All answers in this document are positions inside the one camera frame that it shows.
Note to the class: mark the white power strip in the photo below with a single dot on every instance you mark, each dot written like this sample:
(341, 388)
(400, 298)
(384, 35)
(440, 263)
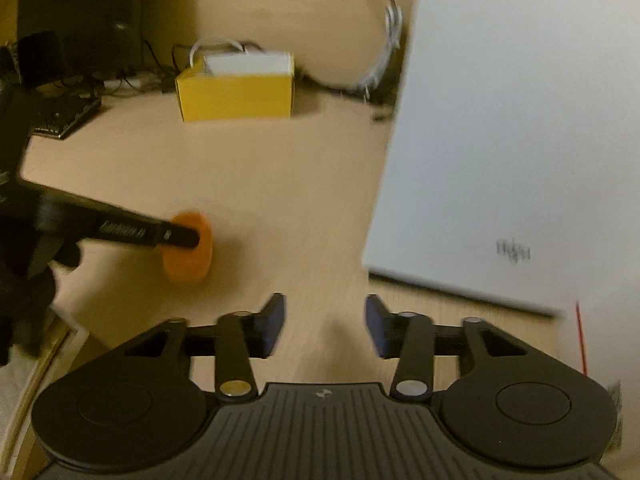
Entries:
(125, 81)

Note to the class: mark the white small box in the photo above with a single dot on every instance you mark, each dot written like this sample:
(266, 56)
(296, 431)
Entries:
(250, 64)

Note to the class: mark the black monitor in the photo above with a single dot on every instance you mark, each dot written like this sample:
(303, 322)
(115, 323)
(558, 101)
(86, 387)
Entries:
(75, 10)

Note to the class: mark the yellow cardboard box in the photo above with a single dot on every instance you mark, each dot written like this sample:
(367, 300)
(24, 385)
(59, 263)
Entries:
(235, 99)

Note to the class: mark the orange donut toy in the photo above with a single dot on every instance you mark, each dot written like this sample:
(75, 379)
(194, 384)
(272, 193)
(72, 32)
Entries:
(187, 266)

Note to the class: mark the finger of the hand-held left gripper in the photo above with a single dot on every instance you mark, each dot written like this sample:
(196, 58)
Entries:
(125, 227)

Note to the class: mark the white leaflet red print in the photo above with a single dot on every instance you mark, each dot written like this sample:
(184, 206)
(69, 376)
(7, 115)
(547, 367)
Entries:
(602, 335)

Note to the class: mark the black keyboard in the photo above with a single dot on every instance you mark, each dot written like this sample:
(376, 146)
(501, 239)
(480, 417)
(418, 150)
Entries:
(65, 116)

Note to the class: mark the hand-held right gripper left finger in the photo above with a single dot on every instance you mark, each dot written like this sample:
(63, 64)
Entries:
(272, 325)

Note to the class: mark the white computer case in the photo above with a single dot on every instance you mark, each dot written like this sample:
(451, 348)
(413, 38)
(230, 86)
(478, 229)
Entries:
(475, 135)

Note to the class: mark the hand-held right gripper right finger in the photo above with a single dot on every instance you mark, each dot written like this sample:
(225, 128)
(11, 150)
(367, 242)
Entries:
(377, 325)

